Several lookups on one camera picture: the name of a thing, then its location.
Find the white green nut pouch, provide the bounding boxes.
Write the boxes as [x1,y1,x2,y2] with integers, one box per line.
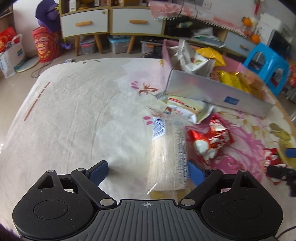
[155,92,214,125]

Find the red white candy bag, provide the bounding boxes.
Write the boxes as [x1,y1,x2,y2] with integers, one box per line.
[187,114,235,165]

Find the blue plastic stool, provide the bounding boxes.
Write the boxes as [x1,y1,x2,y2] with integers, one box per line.
[243,43,290,97]

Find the clear white cracker pack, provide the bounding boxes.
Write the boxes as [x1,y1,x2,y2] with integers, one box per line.
[147,117,188,195]

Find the small red candy packet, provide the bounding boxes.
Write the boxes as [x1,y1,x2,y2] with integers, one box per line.
[263,148,288,185]

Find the pink white cardboard box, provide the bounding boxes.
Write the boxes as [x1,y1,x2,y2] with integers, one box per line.
[162,40,275,118]

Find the white shopping bag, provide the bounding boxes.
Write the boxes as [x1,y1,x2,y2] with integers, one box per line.
[1,27,26,78]

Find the yellow puffy snack bag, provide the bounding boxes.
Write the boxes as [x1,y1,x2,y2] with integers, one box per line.
[195,47,226,67]

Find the purple plush toy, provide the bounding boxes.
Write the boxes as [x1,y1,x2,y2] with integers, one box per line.
[32,0,72,50]

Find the red cylindrical gift box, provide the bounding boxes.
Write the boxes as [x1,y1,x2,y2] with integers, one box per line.
[32,27,63,63]

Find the clear storage bin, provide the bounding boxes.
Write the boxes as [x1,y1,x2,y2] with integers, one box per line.
[107,36,130,54]

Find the floral tablecloth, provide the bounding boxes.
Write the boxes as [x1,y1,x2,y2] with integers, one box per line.
[1,58,295,232]

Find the yellow snack pack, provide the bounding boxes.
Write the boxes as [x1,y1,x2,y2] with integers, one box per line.
[217,70,251,93]

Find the oranges on cabinet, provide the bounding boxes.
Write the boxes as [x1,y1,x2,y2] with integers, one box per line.
[241,16,261,45]

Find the wooden tv cabinet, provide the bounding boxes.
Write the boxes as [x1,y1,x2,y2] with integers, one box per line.
[59,1,255,57]

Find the pink floral cabinet cloth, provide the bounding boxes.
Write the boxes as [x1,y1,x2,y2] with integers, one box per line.
[149,1,247,38]

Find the silver white snack pouch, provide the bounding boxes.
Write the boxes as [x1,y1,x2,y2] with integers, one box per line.
[167,40,216,77]

